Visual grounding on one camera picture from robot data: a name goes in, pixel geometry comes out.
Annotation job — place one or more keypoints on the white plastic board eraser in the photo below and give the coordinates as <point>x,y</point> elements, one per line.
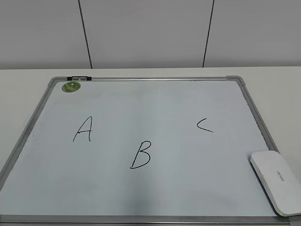
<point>281,185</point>

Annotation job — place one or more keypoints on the round green magnet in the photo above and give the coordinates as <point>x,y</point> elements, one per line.
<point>71,86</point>

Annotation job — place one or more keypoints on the white board with grey frame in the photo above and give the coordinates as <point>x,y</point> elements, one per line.
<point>140,151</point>

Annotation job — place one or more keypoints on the black hanging clip on frame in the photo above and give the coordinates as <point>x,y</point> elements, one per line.
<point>79,78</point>

